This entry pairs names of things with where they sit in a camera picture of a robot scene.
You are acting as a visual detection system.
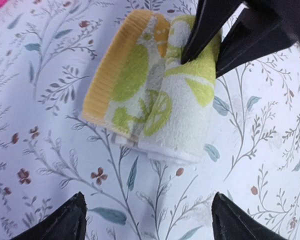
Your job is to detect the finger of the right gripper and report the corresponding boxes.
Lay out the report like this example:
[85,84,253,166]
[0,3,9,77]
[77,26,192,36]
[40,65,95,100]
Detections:
[216,0,300,77]
[181,0,243,65]

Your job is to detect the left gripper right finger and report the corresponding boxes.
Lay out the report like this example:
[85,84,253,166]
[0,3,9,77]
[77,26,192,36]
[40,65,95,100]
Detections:
[211,192,285,240]

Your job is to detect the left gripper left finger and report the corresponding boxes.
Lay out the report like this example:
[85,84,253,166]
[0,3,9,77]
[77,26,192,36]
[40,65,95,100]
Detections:
[13,191,87,240]

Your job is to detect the green yellow patterned towel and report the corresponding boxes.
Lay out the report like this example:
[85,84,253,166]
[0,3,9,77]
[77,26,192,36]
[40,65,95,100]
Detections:
[82,9,221,164]

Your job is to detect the floral tablecloth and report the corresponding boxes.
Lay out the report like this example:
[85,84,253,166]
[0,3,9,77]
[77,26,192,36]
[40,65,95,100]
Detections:
[0,0,300,240]

